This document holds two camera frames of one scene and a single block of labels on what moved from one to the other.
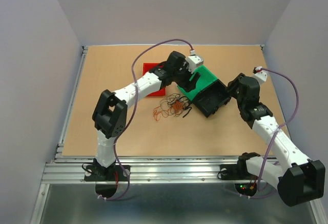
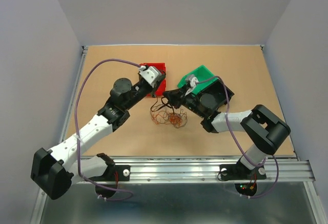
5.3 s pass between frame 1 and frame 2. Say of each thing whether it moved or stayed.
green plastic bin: stayed
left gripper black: moved
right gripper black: moved
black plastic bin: stayed
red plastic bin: stayed
